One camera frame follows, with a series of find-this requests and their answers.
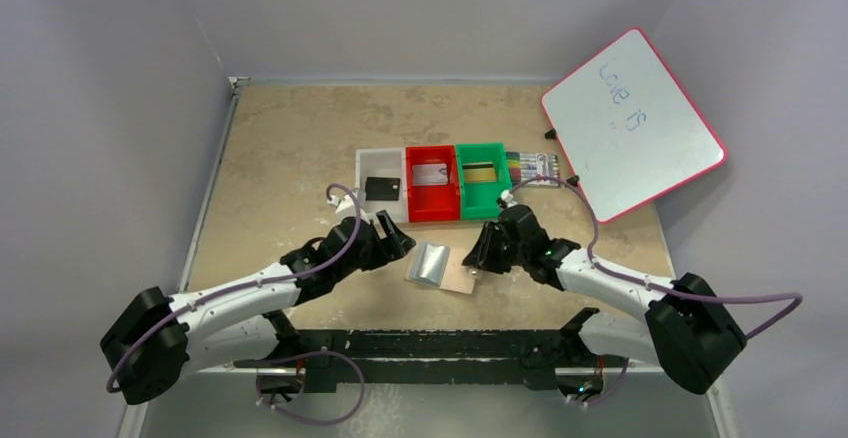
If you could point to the silver credit card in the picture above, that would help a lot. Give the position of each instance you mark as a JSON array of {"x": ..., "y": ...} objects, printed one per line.
[{"x": 430, "y": 174}]

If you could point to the gold credit card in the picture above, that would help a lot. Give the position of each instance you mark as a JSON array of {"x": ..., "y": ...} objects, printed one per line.
[{"x": 479, "y": 172}]

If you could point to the white plastic bin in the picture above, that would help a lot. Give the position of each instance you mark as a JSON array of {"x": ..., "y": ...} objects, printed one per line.
[{"x": 383, "y": 162}]

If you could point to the green plastic bin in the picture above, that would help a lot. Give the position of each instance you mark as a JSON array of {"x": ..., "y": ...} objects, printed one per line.
[{"x": 478, "y": 201}]

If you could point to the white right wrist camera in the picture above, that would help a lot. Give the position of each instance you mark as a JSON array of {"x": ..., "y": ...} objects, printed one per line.
[{"x": 506, "y": 200}]

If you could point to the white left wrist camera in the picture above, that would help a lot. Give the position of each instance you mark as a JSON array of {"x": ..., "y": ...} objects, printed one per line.
[{"x": 344, "y": 207}]

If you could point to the pink framed whiteboard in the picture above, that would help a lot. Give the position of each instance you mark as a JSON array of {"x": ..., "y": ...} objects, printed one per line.
[{"x": 628, "y": 128}]

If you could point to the beige card holder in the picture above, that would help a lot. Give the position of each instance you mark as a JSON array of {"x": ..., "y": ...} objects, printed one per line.
[{"x": 438, "y": 266}]

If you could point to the marker pen pack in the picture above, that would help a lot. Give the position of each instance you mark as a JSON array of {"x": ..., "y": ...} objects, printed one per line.
[{"x": 523, "y": 166}]

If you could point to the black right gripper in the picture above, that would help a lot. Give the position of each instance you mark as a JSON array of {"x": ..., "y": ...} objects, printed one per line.
[{"x": 497, "y": 247}]

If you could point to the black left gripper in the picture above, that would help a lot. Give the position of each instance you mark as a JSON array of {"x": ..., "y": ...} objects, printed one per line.
[{"x": 398, "y": 243}]

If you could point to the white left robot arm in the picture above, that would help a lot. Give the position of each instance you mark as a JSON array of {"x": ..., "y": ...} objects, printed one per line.
[{"x": 212, "y": 316}]

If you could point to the black credit card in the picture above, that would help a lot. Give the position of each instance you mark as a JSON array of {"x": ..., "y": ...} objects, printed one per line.
[{"x": 382, "y": 188}]

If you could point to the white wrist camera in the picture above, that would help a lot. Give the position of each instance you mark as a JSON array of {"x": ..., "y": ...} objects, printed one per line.
[
  {"x": 506, "y": 200},
  {"x": 344, "y": 207}
]

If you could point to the aluminium frame rail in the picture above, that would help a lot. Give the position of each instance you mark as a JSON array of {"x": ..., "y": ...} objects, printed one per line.
[{"x": 275, "y": 385}]

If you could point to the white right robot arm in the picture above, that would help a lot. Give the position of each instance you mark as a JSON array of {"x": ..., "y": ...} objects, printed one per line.
[{"x": 649, "y": 316}]

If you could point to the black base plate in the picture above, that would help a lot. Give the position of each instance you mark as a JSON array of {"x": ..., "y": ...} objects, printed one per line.
[{"x": 535, "y": 359}]

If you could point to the red plastic bin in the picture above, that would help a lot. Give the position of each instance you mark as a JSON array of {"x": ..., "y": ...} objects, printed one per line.
[{"x": 433, "y": 203}]

